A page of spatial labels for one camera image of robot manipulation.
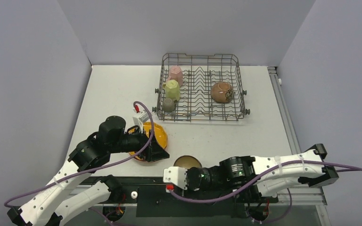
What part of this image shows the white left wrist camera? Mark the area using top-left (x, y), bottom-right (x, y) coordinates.
top-left (132, 105), bottom-right (150, 132)

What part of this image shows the pink mug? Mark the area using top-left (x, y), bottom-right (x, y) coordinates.
top-left (167, 65), bottom-right (183, 87)

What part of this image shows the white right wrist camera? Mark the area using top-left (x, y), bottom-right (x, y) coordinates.
top-left (163, 166), bottom-right (187, 193)

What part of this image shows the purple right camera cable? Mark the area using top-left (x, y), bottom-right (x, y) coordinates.
top-left (168, 161), bottom-right (362, 205)

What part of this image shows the aluminium frame rail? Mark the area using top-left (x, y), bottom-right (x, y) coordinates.
top-left (267, 66), bottom-right (302, 154)

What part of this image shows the pale yellow mug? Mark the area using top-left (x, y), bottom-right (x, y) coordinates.
top-left (162, 80), bottom-right (181, 102)

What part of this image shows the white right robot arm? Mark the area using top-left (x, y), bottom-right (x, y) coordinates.
top-left (186, 144), bottom-right (339, 201)

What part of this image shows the orange polka dot plate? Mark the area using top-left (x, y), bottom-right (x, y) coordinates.
top-left (127, 123), bottom-right (168, 162)

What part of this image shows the brown ceramic bowl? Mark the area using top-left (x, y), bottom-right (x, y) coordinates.
top-left (210, 81), bottom-right (234, 103)
top-left (173, 155), bottom-right (202, 169)

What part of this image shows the small grey-green cup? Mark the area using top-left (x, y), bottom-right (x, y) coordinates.
top-left (163, 98), bottom-right (176, 113)

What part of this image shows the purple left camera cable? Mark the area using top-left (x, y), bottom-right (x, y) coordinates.
top-left (3, 100), bottom-right (155, 209)

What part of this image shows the grey wire dish rack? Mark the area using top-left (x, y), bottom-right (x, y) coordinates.
top-left (152, 53), bottom-right (251, 121)

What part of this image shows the purple camera cable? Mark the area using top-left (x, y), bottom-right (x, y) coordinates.
top-left (168, 161), bottom-right (362, 205)
top-left (3, 100), bottom-right (155, 209)

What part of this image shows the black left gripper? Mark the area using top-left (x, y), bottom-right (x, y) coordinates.
top-left (109, 125), bottom-right (169, 161)

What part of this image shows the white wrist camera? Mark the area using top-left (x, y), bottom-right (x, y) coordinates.
top-left (163, 166), bottom-right (187, 193)
top-left (132, 105), bottom-right (150, 132)

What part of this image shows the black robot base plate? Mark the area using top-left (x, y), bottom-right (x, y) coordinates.
top-left (87, 176), bottom-right (281, 219)

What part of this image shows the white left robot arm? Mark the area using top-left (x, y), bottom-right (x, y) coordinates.
top-left (5, 111), bottom-right (170, 226)

